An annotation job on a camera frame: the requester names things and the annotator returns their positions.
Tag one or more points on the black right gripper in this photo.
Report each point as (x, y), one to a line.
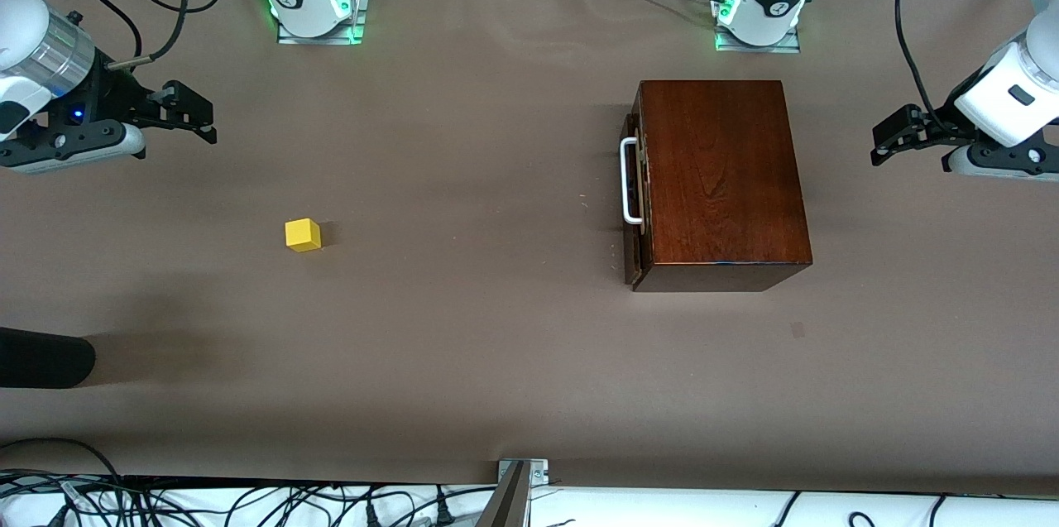
(112, 92)

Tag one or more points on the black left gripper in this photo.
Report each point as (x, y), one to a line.
(936, 126)

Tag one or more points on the yellow cube block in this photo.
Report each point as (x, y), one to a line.
(303, 235)

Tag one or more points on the dark brown wooden cabinet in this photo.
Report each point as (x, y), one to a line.
(720, 171)

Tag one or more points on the black cylinder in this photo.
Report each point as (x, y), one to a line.
(41, 357)

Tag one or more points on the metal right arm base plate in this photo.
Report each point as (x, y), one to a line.
(318, 40)

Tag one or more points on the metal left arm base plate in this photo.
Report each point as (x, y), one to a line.
(786, 47)

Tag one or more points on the metal camera post bracket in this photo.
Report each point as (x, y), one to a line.
(509, 502)

